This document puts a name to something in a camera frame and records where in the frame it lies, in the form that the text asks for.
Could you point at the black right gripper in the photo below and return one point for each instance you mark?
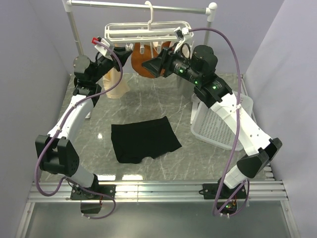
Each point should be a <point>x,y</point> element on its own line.
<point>164,61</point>

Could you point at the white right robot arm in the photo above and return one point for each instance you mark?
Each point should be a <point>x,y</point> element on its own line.
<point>214,92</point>

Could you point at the aluminium right side rail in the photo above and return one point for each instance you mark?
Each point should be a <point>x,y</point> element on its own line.
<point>260,148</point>

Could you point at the white plastic clip hanger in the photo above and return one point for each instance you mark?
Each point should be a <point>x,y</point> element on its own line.
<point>150,32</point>

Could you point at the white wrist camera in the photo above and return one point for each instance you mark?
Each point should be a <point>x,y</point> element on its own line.
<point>183,36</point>
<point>104,46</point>

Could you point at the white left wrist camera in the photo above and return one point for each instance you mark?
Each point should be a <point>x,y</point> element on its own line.
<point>104,46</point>

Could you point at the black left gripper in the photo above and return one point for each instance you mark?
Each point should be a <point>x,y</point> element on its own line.
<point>122,54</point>

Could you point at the aluminium front rail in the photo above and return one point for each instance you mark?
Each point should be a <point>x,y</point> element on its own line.
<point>165,191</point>

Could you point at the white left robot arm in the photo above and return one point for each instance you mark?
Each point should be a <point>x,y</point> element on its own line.
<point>56,154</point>

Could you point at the aluminium rail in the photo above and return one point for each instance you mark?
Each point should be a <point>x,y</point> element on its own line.
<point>260,148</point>
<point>165,191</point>

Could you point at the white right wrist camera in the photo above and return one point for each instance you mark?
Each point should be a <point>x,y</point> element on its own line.
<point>183,36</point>

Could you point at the cream grey hanging underwear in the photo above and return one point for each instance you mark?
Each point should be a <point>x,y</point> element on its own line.
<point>185,51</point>

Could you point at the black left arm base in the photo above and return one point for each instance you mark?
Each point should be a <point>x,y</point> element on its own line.
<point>92,198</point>

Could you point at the white metal clothes rack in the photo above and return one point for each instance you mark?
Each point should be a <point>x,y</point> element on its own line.
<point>209,11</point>

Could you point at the black underwear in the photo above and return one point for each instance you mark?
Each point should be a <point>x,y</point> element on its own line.
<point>135,141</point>

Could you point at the white plastic laundry basket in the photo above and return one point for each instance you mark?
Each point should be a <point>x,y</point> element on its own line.
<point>208,127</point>

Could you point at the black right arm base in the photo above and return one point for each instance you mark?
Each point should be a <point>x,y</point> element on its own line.
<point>241,191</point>

